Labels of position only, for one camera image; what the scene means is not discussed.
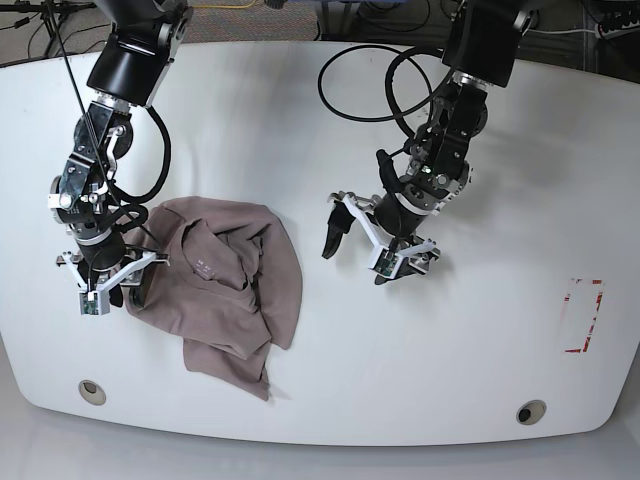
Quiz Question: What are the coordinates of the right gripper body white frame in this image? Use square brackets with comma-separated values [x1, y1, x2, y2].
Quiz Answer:
[56, 230, 170, 316]

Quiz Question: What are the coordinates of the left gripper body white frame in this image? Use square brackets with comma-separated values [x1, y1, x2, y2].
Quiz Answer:
[329, 191, 440, 278]

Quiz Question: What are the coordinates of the mauve T-shirt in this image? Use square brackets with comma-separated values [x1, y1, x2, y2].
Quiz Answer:
[125, 196, 303, 401]

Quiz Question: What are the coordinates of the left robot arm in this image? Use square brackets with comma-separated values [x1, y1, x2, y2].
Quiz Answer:
[322, 1, 535, 285]

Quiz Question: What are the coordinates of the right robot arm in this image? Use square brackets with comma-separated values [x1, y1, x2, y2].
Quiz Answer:
[48, 1, 193, 316]

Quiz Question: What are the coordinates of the left table grommet hole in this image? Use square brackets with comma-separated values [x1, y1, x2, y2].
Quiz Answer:
[78, 380, 106, 406]

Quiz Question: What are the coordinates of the table grommet hole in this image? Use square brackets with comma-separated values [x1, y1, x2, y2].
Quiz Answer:
[78, 380, 106, 406]
[516, 399, 547, 426]

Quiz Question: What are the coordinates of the red tape marking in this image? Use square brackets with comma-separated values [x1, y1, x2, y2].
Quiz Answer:
[560, 278, 605, 354]

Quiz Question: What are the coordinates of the right table grommet hole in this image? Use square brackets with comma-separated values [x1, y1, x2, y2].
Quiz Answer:
[516, 399, 547, 426]

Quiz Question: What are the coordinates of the black tripod stand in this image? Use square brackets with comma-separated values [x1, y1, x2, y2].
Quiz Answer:
[1, 1, 97, 60]

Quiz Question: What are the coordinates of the white power strip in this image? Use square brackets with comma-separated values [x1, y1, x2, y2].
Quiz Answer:
[596, 7, 639, 40]

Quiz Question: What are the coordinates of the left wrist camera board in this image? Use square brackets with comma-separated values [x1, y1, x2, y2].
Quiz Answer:
[373, 251, 397, 278]

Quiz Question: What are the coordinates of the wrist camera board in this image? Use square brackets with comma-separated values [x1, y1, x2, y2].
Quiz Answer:
[79, 291, 101, 316]
[373, 251, 397, 278]

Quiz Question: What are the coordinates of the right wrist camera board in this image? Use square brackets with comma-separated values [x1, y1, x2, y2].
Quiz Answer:
[79, 291, 101, 316]

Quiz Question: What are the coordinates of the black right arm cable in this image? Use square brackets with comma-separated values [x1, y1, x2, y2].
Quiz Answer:
[47, 0, 174, 251]

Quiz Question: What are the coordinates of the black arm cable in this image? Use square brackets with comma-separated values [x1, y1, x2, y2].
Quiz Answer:
[47, 0, 174, 251]
[317, 42, 446, 151]

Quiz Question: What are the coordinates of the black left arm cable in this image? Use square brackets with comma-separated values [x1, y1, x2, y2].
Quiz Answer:
[317, 42, 446, 151]

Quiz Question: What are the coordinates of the yellow cable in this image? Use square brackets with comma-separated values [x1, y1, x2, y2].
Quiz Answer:
[199, 0, 259, 11]

